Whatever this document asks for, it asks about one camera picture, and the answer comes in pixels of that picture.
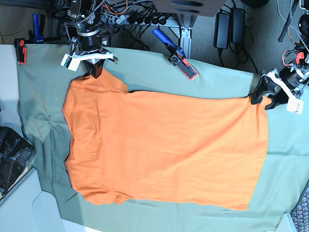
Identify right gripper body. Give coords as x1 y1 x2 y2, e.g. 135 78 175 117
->
72 48 118 65

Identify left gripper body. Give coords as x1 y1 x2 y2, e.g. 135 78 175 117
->
261 70 302 102

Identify orange T-shirt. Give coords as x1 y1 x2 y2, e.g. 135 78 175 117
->
62 71 270 210

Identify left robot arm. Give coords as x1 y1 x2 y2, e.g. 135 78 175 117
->
250 0 309 114

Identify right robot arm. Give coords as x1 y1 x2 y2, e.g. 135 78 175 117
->
61 0 118 78

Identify green table cloth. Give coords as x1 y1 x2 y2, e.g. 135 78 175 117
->
17 44 309 232

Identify red black corner clamp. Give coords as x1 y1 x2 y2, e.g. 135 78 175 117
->
14 38 27 64

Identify black power adapter brick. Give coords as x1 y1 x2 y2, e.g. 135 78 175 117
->
230 8 245 44

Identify white power strip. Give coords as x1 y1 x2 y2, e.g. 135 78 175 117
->
101 13 179 28

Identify black plastic bag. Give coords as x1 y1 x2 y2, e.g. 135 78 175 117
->
0 126 34 198

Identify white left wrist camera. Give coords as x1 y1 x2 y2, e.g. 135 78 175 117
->
286 98 304 114

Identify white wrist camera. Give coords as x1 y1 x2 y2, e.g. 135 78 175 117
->
60 54 80 72
286 98 304 114

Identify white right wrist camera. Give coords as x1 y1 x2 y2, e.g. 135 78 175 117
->
60 54 80 72

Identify aluminium frame post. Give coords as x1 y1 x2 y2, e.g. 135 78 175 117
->
177 14 197 58

